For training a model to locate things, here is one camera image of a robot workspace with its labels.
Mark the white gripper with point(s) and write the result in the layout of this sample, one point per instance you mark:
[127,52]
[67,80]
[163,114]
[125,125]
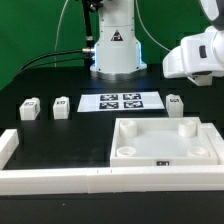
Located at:
[199,58]

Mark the white square tabletop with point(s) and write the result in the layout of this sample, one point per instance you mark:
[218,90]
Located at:
[161,142]

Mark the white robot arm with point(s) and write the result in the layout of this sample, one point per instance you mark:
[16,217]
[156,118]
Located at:
[117,53]

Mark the paper sheet with markers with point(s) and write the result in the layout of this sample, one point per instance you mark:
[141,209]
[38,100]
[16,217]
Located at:
[120,101]

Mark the black pole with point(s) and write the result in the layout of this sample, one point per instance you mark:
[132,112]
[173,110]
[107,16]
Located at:
[89,36]

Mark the white U-shaped fence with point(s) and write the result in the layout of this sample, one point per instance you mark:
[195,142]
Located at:
[102,180]

